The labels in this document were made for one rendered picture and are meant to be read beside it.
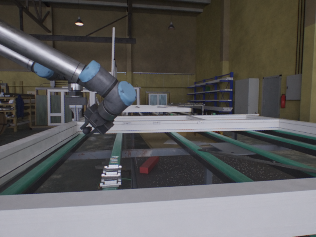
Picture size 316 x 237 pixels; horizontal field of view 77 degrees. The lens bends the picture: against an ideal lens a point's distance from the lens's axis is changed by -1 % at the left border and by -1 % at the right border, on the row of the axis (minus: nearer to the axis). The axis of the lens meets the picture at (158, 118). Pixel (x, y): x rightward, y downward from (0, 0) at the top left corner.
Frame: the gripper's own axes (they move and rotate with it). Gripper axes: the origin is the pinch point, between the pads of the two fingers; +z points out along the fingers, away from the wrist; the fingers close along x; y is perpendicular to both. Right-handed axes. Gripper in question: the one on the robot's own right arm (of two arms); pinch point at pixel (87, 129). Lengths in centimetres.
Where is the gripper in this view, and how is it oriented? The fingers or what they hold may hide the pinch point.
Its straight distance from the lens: 102.8
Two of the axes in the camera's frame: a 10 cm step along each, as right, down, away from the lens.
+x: -6.5, -7.4, -1.5
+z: -6.7, 4.8, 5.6
